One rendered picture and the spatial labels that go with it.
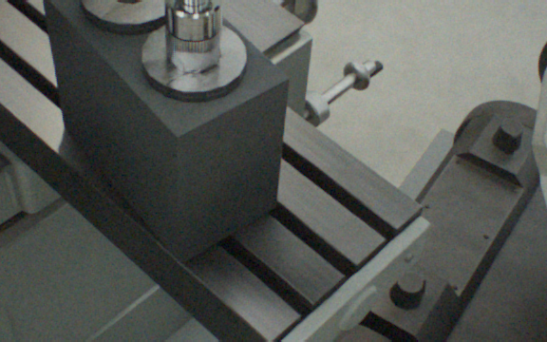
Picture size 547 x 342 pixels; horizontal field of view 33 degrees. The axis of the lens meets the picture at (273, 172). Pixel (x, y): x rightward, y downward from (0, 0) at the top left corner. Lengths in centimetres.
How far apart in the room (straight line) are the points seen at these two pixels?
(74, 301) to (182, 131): 71
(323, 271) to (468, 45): 178
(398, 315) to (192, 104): 62
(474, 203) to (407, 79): 105
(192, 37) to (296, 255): 27
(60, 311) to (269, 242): 57
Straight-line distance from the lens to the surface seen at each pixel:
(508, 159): 153
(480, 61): 259
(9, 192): 117
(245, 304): 88
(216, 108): 78
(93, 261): 139
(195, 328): 175
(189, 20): 75
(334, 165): 99
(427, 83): 250
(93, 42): 84
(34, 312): 138
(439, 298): 134
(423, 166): 176
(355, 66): 167
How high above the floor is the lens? 172
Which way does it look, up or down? 51 degrees down
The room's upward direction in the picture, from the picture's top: 5 degrees clockwise
